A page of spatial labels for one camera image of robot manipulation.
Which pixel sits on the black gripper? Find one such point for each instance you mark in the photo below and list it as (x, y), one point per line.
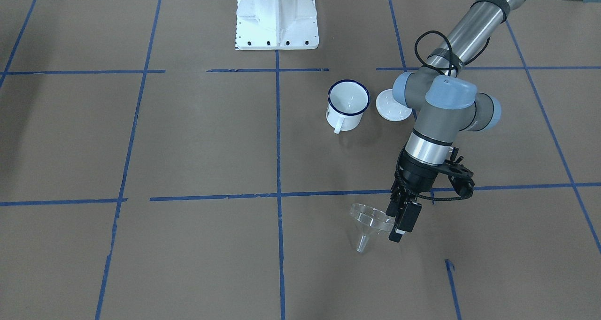
(416, 174)

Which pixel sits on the clear plastic funnel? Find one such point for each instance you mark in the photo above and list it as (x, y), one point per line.
(369, 221)

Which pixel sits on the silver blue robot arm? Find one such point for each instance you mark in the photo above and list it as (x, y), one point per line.
(446, 105)

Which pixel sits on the white enamel cup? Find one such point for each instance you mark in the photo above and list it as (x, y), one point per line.
(347, 101)

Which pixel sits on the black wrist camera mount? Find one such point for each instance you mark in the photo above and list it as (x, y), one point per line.
(459, 176)

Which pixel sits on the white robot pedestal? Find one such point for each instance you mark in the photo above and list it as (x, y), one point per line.
(276, 24)

